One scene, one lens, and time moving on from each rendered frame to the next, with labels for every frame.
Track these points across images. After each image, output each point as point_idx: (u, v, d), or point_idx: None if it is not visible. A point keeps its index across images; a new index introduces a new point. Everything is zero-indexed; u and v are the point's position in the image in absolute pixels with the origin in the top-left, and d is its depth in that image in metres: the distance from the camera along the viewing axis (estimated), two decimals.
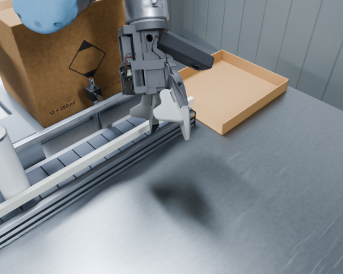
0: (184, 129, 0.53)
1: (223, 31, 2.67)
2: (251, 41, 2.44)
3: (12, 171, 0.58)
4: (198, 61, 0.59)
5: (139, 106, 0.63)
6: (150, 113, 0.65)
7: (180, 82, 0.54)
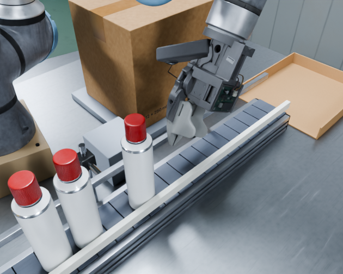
0: (180, 138, 0.61)
1: (253, 32, 2.66)
2: (284, 42, 2.44)
3: (149, 178, 0.57)
4: (183, 61, 0.62)
5: (190, 122, 0.56)
6: (177, 126, 0.58)
7: None
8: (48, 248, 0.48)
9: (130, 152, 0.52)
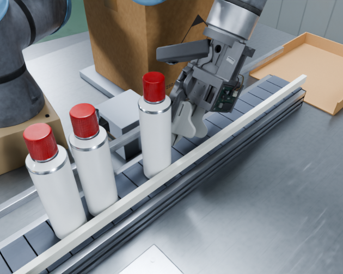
0: (180, 138, 0.61)
1: None
2: (289, 33, 2.41)
3: (167, 143, 0.55)
4: (183, 61, 0.62)
5: (190, 122, 0.56)
6: (177, 126, 0.58)
7: None
8: (63, 210, 0.46)
9: (149, 112, 0.49)
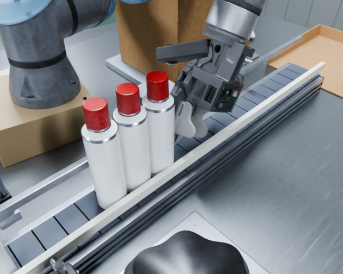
0: (180, 138, 0.61)
1: None
2: None
3: (171, 142, 0.55)
4: (183, 60, 0.62)
5: (190, 122, 0.56)
6: (177, 126, 0.58)
7: None
8: (111, 179, 0.50)
9: (153, 111, 0.49)
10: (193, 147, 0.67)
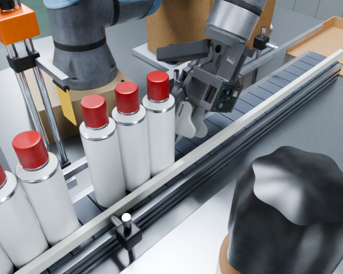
0: (180, 138, 0.61)
1: None
2: None
3: (171, 141, 0.55)
4: (183, 61, 0.62)
5: (190, 123, 0.56)
6: (177, 126, 0.58)
7: None
8: (110, 176, 0.50)
9: (154, 111, 0.49)
10: (226, 125, 0.72)
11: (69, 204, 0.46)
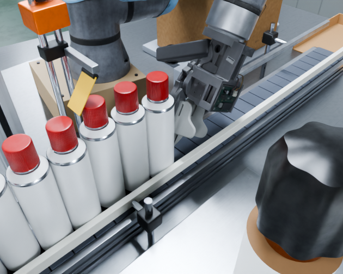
0: (180, 138, 0.61)
1: None
2: None
3: (171, 142, 0.55)
4: (183, 61, 0.62)
5: (190, 122, 0.56)
6: (177, 126, 0.58)
7: None
8: (111, 176, 0.50)
9: (153, 111, 0.49)
10: (238, 117, 0.74)
11: (94, 187, 0.48)
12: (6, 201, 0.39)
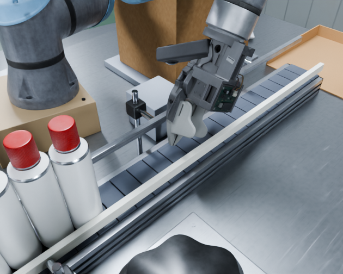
0: (180, 138, 0.61)
1: None
2: None
3: (91, 193, 0.47)
4: (183, 61, 0.62)
5: (190, 122, 0.56)
6: (177, 126, 0.58)
7: None
8: (11, 239, 0.42)
9: (59, 163, 0.42)
10: (191, 148, 0.66)
11: None
12: None
